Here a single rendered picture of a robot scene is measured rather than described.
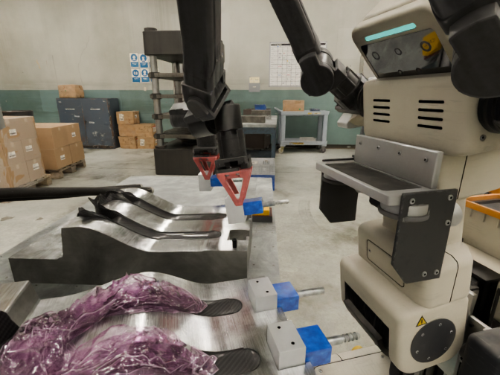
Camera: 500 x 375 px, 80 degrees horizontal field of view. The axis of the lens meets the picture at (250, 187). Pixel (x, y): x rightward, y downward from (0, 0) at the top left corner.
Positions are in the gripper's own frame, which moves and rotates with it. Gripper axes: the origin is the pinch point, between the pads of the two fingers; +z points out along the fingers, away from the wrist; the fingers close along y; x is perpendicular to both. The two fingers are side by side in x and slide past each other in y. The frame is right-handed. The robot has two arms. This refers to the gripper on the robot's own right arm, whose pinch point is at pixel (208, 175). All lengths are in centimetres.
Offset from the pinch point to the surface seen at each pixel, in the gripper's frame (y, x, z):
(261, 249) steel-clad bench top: 19.0, 16.5, 15.3
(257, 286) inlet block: 46.2, 16.4, 7.1
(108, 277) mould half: 36.2, -15.2, 12.7
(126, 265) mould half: 36.1, -10.8, 9.6
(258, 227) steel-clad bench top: 5.3, 15.3, 15.2
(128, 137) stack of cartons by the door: -582, -300, 61
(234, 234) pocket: 26.4, 10.6, 7.2
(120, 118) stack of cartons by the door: -583, -313, 19
